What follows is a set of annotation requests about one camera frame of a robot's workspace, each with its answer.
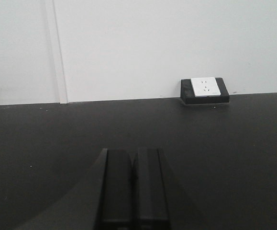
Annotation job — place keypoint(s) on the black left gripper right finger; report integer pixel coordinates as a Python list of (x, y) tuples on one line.
[(159, 200)]

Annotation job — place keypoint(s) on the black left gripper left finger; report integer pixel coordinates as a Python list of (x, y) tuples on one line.
[(101, 200)]

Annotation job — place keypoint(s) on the white socket black base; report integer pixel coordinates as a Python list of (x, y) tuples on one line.
[(208, 90)]

